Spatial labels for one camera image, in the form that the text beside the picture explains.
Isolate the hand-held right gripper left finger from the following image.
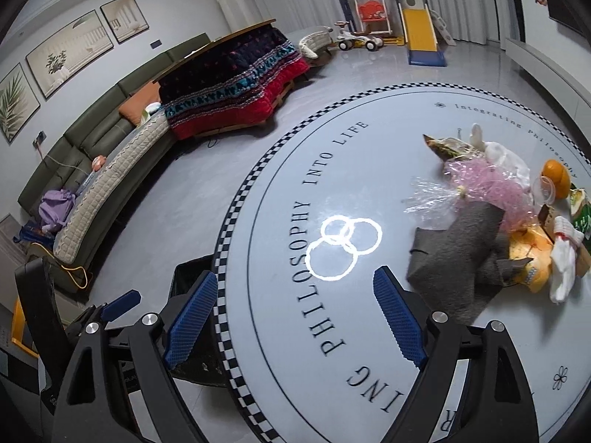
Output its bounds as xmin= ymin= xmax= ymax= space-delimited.
xmin=52 ymin=271 xmax=219 ymax=443

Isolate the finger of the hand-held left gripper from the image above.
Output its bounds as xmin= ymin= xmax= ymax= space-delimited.
xmin=65 ymin=290 xmax=141 ymax=334

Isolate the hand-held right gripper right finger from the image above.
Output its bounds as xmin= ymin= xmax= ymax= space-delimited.
xmin=373 ymin=265 xmax=540 ymax=443

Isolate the black bagged trash bin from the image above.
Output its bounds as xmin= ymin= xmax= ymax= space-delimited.
xmin=168 ymin=261 xmax=232 ymax=386

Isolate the clear plastic cup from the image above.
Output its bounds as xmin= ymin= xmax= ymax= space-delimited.
xmin=531 ymin=178 xmax=557 ymax=206

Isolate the orange citrus fruit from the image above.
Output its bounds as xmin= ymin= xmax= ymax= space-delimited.
xmin=541 ymin=159 xmax=573 ymax=199

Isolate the grey cloth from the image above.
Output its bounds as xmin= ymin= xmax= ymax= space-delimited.
xmin=406 ymin=203 xmax=532 ymax=324

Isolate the purple bag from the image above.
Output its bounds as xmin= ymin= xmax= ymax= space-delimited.
xmin=38 ymin=188 xmax=77 ymax=234

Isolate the beige quilted mat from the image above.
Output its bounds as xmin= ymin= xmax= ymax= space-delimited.
xmin=53 ymin=113 xmax=174 ymax=266

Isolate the yellow packet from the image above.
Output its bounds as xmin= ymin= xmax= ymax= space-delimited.
xmin=508 ymin=226 xmax=561 ymax=293

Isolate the pink cellophane wrapper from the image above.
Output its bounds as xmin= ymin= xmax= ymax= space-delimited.
xmin=404 ymin=157 xmax=539 ymax=234

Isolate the dark green sofa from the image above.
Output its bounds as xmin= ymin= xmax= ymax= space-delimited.
xmin=17 ymin=32 xmax=222 ymax=293

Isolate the green brown snack packet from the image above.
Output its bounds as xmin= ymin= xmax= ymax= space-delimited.
xmin=422 ymin=134 xmax=485 ymax=164

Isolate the white sock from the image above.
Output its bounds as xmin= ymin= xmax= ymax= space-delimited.
xmin=549 ymin=216 xmax=585 ymax=304
xmin=485 ymin=142 xmax=532 ymax=190

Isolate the small cardboard box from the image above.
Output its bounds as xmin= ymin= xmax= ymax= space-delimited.
xmin=538 ymin=204 xmax=561 ymax=241

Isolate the framed palm leaf picture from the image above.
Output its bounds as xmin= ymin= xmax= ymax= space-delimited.
xmin=0 ymin=62 xmax=41 ymax=144

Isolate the orange cushion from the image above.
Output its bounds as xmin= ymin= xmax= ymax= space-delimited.
xmin=119 ymin=84 xmax=162 ymax=126

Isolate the dark patterned blanket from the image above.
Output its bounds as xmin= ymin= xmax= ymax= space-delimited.
xmin=159 ymin=25 xmax=311 ymax=141

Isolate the large framed plant picture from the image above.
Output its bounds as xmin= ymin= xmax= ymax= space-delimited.
xmin=25 ymin=9 xmax=115 ymax=100

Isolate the white ride-on toy car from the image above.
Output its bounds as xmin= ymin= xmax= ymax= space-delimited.
xmin=335 ymin=21 xmax=385 ymax=52

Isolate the small framed picture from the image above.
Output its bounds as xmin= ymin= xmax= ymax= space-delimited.
xmin=100 ymin=0 xmax=149 ymax=44

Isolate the yellow toy slide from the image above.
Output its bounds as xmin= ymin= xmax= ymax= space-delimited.
xmin=394 ymin=0 xmax=455 ymax=68

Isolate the white basket chair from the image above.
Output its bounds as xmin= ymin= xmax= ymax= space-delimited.
xmin=298 ymin=28 xmax=333 ymax=61

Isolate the white low cabinet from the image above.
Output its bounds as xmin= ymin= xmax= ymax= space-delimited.
xmin=503 ymin=37 xmax=591 ymax=121

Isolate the wooden low table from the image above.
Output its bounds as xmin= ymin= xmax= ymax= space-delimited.
xmin=157 ymin=18 xmax=311 ymax=147

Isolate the toy swing set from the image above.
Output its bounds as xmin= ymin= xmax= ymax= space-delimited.
xmin=339 ymin=0 xmax=400 ymax=38

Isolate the white curtain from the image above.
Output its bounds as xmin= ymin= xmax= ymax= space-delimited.
xmin=222 ymin=0 xmax=509 ymax=42

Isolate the black television screen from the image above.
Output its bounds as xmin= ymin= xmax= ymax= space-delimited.
xmin=547 ymin=0 xmax=591 ymax=33

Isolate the yellow cable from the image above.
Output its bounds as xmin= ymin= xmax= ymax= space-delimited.
xmin=28 ymin=240 xmax=88 ymax=291

